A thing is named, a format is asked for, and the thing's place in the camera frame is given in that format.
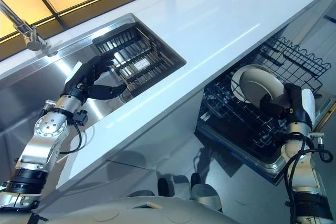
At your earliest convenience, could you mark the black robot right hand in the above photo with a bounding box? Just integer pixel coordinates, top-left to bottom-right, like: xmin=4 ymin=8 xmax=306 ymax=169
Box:
xmin=259 ymin=82 xmax=316 ymax=130

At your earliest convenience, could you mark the grey round plate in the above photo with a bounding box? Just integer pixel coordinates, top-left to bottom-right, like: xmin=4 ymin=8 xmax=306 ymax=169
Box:
xmin=239 ymin=68 xmax=286 ymax=110

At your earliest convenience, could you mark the silver robot left leg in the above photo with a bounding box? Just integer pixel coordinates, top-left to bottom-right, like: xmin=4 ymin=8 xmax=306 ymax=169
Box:
xmin=156 ymin=174 xmax=191 ymax=199

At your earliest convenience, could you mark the black wire dishwasher rack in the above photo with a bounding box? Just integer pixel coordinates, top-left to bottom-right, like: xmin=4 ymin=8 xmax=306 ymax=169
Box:
xmin=198 ymin=35 xmax=332 ymax=152

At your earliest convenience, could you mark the white round plate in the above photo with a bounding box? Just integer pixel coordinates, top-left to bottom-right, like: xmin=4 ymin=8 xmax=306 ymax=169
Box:
xmin=230 ymin=64 xmax=272 ymax=99

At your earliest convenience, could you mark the black slatted sink rack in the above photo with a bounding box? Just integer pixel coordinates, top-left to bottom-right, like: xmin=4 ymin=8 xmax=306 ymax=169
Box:
xmin=92 ymin=25 xmax=185 ymax=99

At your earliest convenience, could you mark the chrome kitchen faucet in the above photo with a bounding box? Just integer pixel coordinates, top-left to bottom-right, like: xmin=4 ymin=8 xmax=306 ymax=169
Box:
xmin=0 ymin=0 xmax=59 ymax=57

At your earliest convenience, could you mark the stainless steel sink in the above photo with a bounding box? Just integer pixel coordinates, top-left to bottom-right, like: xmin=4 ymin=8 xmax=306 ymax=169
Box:
xmin=0 ymin=13 xmax=187 ymax=141

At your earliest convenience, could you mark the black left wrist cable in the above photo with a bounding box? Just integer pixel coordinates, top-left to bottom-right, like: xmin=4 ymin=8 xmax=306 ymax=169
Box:
xmin=59 ymin=118 xmax=89 ymax=154

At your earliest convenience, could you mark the grey robot torso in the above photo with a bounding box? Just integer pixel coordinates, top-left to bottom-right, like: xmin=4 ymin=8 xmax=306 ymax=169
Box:
xmin=33 ymin=194 xmax=238 ymax=224

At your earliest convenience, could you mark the silver robot right leg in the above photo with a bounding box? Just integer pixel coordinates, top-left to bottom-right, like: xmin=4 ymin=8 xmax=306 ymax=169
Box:
xmin=190 ymin=172 xmax=224 ymax=210

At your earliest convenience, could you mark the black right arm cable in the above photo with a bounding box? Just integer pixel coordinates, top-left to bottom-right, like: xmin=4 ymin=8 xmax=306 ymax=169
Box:
xmin=284 ymin=131 xmax=334 ymax=224

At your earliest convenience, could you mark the silver robot leg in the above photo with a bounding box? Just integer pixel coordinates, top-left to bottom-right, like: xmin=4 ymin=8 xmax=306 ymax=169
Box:
xmin=190 ymin=172 xmax=224 ymax=210
xmin=156 ymin=174 xmax=191 ymax=199

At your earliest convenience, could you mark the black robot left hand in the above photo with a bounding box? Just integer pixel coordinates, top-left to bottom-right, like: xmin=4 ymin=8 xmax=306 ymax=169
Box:
xmin=64 ymin=55 xmax=127 ymax=102

